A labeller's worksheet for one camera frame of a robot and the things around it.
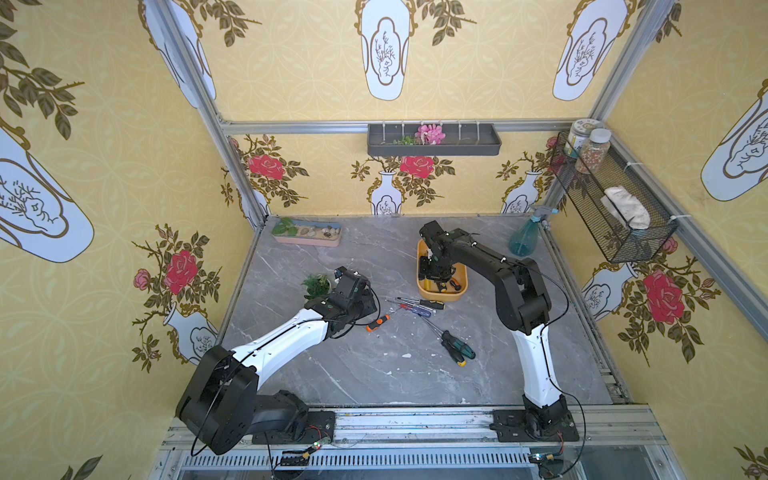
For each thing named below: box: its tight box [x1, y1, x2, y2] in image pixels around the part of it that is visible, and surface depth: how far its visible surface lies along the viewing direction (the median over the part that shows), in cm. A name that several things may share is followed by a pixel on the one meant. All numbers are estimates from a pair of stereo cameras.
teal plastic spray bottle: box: [508, 206, 560, 257], surface depth 109 cm
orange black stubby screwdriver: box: [366, 314, 391, 333], surface depth 92 cm
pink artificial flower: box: [414, 124, 446, 145], surface depth 90 cm
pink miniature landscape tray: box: [271, 218, 342, 247], surface depth 115 cm
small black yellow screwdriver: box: [396, 297, 446, 310], surface depth 97 cm
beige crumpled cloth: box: [600, 186, 651, 229], surface depth 70 cm
